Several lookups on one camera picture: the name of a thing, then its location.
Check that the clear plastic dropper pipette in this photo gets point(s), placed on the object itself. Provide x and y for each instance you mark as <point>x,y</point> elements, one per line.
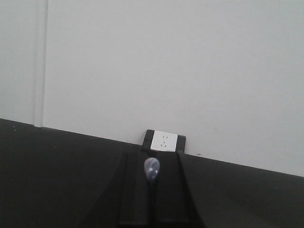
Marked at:
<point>151,169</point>

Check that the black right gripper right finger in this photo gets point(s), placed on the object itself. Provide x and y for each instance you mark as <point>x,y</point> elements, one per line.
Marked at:
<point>173,205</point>

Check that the black socket housing box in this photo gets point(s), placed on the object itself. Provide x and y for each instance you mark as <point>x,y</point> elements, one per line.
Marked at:
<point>148,140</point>

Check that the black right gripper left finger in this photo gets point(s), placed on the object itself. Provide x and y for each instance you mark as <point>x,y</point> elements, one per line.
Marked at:
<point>124,203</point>

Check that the white wall power socket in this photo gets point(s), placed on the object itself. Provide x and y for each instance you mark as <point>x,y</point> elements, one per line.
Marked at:
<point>164,142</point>

